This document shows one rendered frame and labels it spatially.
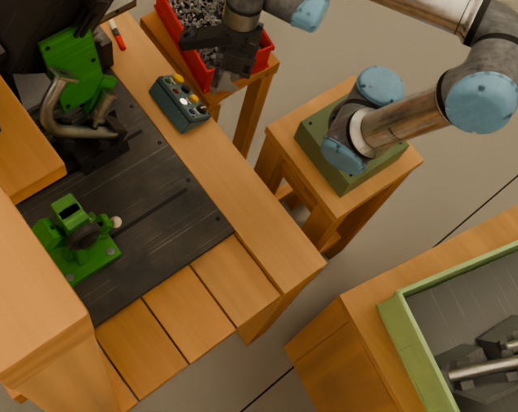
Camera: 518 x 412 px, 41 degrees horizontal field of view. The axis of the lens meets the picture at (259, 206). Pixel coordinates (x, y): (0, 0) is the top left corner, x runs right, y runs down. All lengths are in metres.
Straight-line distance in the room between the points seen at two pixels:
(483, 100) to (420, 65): 1.97
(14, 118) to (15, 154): 0.06
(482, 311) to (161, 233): 0.85
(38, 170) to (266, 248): 0.79
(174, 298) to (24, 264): 1.10
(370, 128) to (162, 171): 0.55
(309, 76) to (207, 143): 1.30
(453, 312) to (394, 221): 1.03
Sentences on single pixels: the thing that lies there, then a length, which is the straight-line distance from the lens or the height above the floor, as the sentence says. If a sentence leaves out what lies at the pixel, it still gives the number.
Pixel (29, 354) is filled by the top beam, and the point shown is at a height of 1.94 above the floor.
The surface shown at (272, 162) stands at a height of 0.72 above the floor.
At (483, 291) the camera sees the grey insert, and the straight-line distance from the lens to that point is 1.94.
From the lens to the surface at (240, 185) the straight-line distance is 1.78.
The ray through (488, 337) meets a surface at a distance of 1.88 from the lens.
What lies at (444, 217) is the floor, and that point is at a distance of 2.95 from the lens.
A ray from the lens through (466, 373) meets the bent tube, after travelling 1.73.
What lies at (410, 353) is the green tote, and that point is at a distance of 1.81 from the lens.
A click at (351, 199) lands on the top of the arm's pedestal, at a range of 1.89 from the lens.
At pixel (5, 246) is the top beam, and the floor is 1.94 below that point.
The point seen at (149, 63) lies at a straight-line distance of 1.93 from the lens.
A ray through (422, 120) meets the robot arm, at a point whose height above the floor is 1.37.
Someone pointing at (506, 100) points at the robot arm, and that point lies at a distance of 1.29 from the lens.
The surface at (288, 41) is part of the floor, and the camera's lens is 3.13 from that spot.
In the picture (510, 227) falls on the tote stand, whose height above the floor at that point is 0.79.
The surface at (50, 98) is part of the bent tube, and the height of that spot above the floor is 1.17.
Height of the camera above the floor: 2.53
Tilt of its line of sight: 67 degrees down
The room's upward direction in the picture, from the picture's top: 23 degrees clockwise
